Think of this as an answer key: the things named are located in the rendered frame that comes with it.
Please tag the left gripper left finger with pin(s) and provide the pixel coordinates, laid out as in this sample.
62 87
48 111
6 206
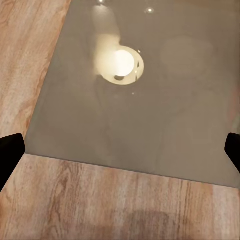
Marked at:
12 148

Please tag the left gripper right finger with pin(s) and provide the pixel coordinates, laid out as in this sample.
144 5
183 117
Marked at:
232 149

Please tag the coffee table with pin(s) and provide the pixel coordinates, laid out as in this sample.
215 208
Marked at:
148 86

